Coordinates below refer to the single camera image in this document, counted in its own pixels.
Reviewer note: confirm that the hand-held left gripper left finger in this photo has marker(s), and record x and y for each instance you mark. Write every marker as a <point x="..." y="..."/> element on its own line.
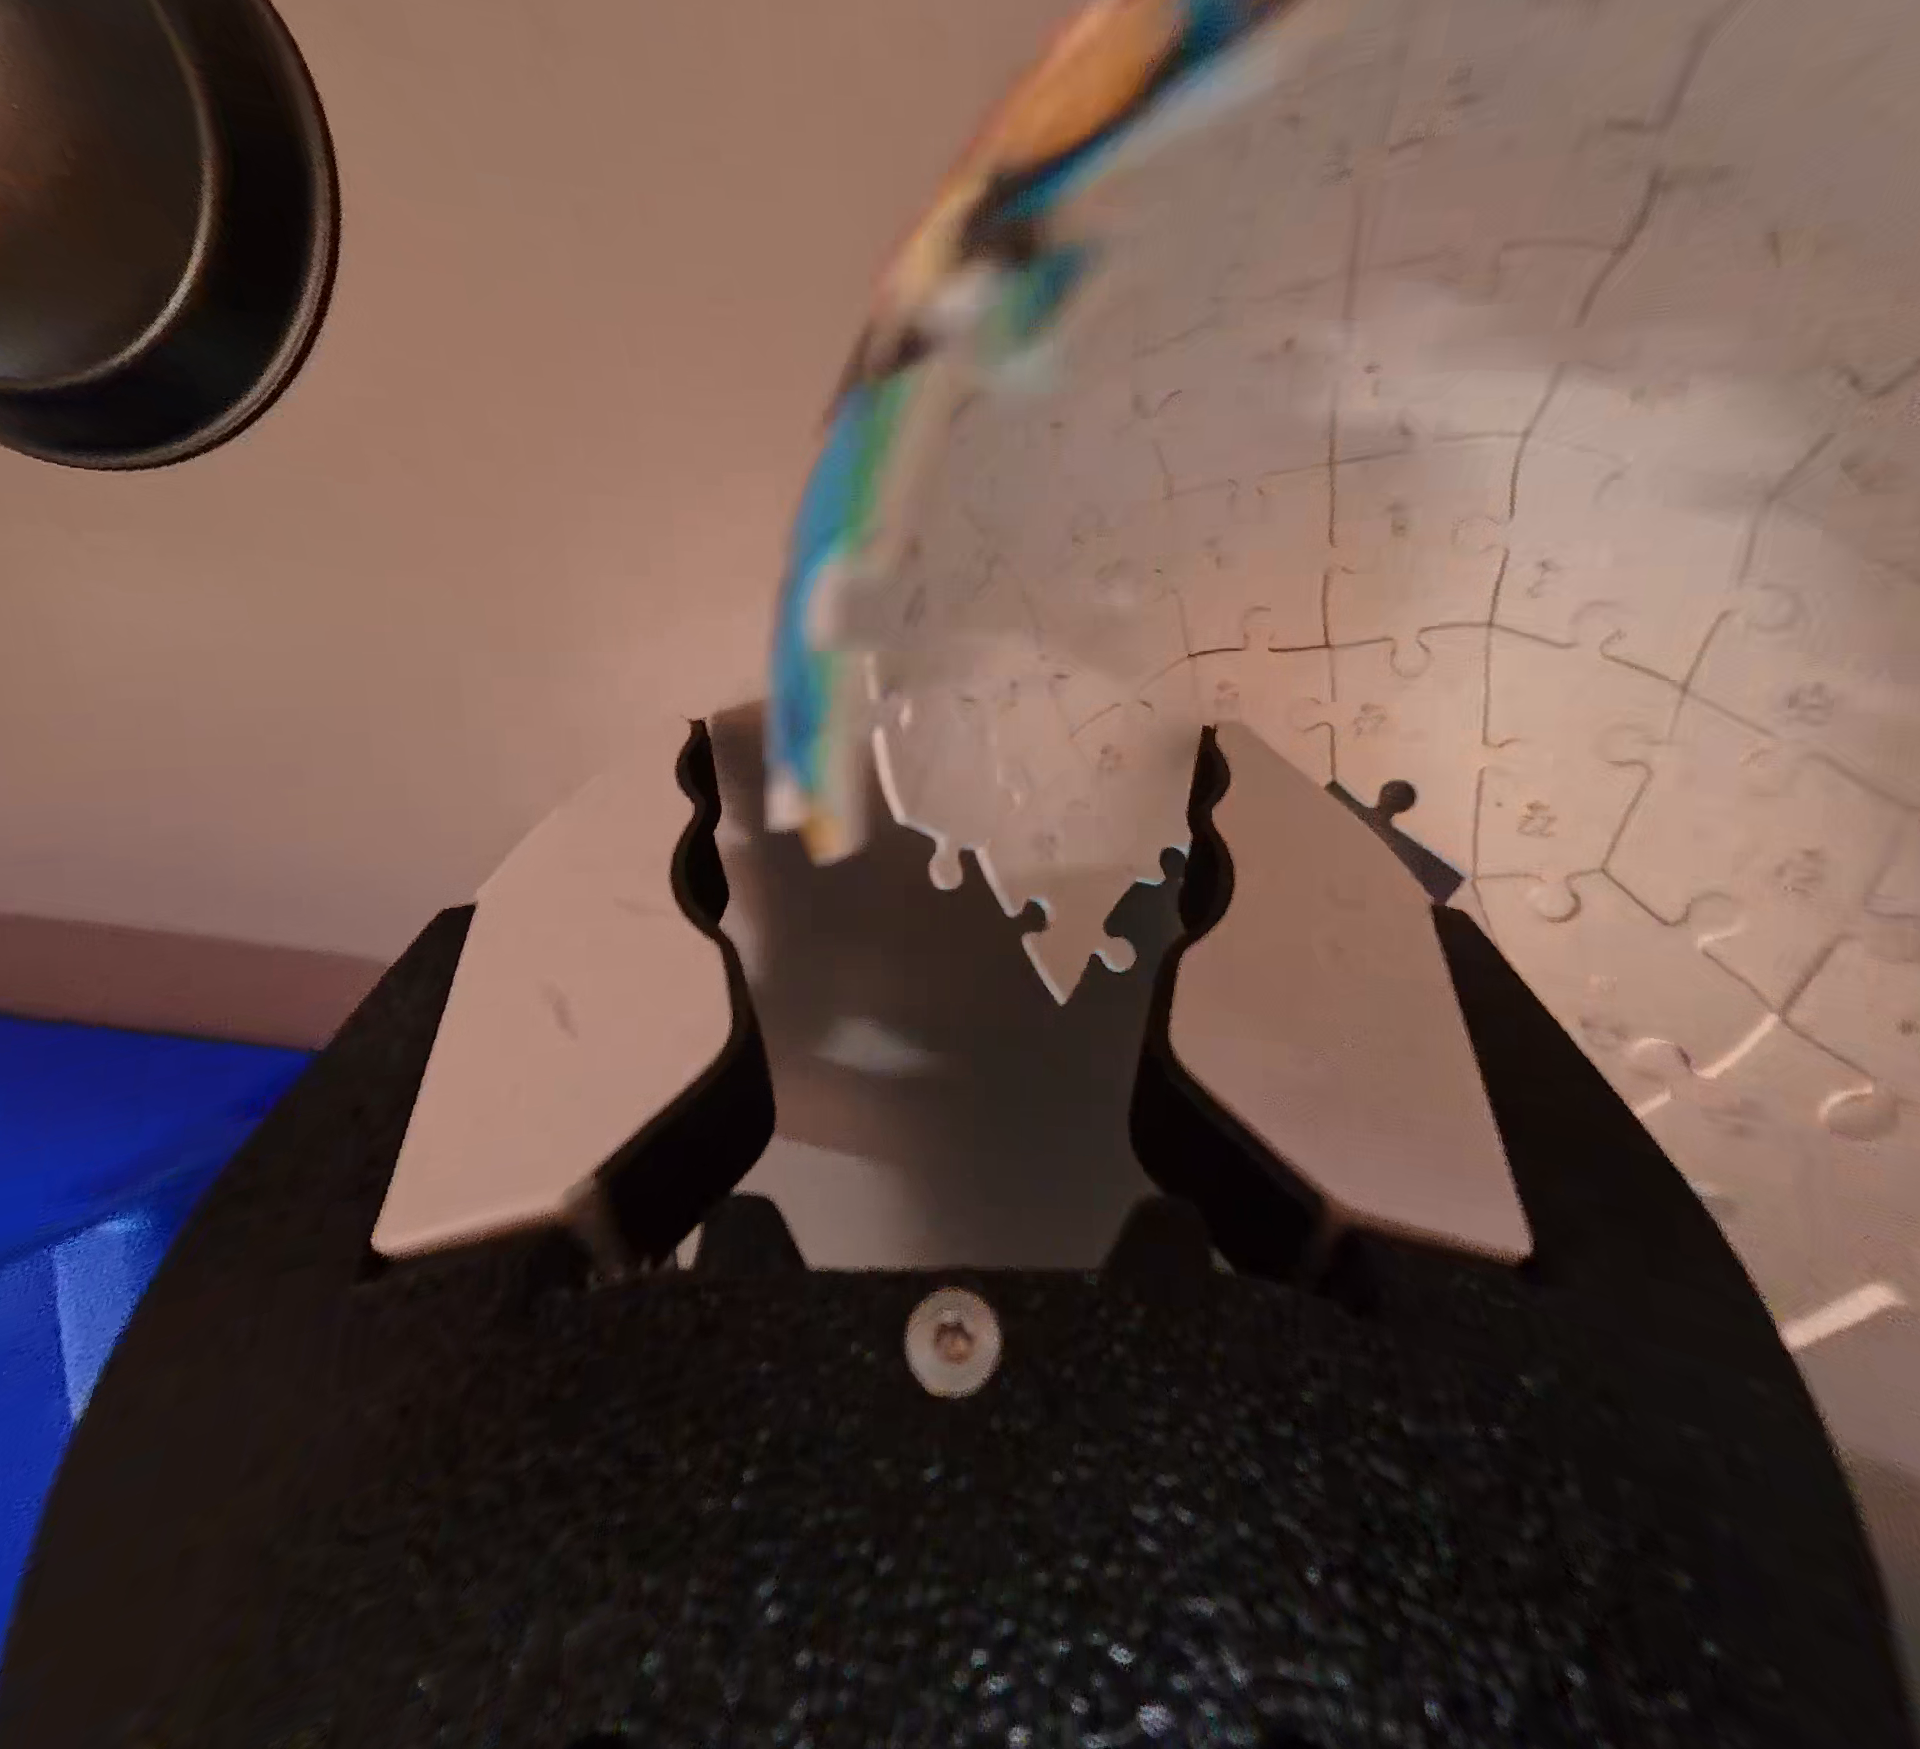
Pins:
<point x="568" y="1030"/>

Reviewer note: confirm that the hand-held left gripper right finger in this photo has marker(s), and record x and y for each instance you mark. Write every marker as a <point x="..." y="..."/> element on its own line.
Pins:
<point x="1319" y="1030"/>

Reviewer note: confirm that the colourful printed puzzle ball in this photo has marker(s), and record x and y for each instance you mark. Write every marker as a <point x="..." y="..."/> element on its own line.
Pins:
<point x="1501" y="355"/>

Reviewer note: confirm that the blue plastic bin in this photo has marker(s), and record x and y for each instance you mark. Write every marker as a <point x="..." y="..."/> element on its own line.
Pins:
<point x="88" y="1180"/>

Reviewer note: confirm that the black round stand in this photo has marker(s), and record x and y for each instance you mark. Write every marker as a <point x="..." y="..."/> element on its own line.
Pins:
<point x="254" y="206"/>

